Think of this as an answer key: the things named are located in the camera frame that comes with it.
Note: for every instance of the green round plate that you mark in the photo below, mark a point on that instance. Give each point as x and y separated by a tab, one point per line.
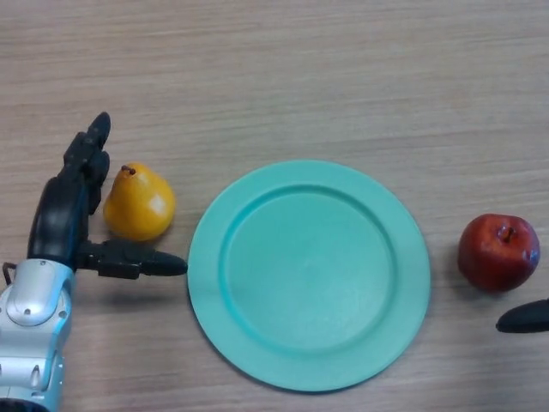
309	276

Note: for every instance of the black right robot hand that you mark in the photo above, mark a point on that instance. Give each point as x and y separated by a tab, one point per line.
525	321

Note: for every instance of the yellow pear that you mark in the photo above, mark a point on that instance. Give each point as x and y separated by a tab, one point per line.
139	205

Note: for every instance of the red apple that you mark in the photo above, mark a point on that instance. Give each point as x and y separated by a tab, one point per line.
497	253

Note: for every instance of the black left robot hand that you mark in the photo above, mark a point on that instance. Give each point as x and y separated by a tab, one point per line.
58	214

